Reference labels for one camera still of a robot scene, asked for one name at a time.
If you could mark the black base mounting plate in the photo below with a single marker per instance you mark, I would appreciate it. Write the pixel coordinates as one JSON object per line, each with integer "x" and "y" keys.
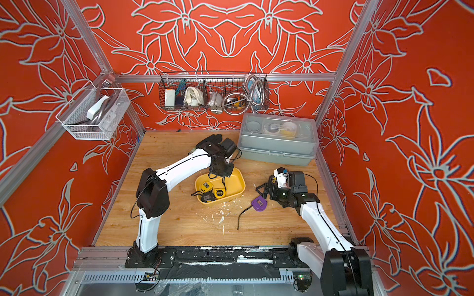
{"x": 281, "y": 256}

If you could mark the black yellow tape measure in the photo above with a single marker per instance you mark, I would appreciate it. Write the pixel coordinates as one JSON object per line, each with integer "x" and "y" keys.
{"x": 205, "y": 197}

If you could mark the small yellow 2m tape measure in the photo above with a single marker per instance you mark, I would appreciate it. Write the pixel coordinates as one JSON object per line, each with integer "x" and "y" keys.
{"x": 219, "y": 193}

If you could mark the white wire side basket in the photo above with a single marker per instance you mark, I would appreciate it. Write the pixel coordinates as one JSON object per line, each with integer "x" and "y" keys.
{"x": 72, "y": 115}

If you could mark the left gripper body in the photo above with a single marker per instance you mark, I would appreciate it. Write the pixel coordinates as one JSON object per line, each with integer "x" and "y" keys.
{"x": 225, "y": 169}

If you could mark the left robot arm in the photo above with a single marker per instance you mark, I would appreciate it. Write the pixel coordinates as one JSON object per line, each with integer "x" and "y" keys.
{"x": 213, "y": 153}

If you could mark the grey plastic toolbox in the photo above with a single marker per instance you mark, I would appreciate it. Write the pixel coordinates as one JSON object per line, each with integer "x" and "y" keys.
{"x": 278, "y": 139}

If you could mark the yellow plastic storage box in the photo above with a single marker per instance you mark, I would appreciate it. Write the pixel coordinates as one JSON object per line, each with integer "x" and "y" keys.
{"x": 234, "y": 185}

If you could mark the purple tape measure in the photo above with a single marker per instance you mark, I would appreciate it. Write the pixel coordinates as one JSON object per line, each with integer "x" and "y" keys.
{"x": 259, "y": 204}

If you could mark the white adapter in side basket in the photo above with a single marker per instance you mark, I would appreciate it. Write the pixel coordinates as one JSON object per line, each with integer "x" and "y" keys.
{"x": 96, "y": 107}

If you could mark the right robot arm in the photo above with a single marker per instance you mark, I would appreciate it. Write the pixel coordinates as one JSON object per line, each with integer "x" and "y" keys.
{"x": 343, "y": 269}

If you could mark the white box in basket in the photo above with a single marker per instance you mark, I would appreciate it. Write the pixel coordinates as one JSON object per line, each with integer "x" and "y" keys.
{"x": 170, "y": 95}

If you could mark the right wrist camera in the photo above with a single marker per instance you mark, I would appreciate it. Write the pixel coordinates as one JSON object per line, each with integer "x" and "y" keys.
{"x": 281, "y": 176}

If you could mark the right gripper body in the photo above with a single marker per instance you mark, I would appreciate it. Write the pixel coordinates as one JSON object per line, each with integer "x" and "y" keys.
{"x": 281, "y": 195}

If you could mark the white cloth in basket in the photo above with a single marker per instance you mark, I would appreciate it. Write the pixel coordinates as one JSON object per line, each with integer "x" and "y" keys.
{"x": 194, "y": 97}

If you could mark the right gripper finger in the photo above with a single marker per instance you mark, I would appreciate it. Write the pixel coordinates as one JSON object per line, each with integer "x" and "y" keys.
{"x": 264, "y": 193}
{"x": 262, "y": 187}

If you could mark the black wire wall basket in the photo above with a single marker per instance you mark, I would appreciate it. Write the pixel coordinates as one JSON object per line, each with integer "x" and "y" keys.
{"x": 231, "y": 93}

